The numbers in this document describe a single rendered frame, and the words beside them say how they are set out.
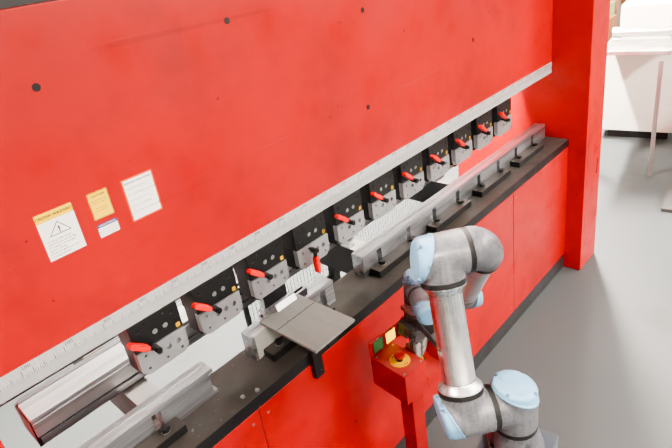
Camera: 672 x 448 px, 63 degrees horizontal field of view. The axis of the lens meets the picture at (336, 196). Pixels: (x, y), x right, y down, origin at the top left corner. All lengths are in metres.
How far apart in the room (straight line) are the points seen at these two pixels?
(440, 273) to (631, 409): 1.77
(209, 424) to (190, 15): 1.14
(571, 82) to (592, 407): 1.69
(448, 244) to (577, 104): 2.15
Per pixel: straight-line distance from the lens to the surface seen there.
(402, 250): 2.30
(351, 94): 1.93
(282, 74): 1.70
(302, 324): 1.81
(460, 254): 1.37
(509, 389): 1.54
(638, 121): 5.93
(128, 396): 1.97
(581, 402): 2.97
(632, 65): 5.79
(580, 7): 3.29
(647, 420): 2.96
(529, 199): 3.11
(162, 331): 1.63
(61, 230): 1.41
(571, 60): 3.36
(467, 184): 2.73
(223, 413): 1.79
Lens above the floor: 2.09
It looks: 24 degrees down
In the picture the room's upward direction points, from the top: 9 degrees counter-clockwise
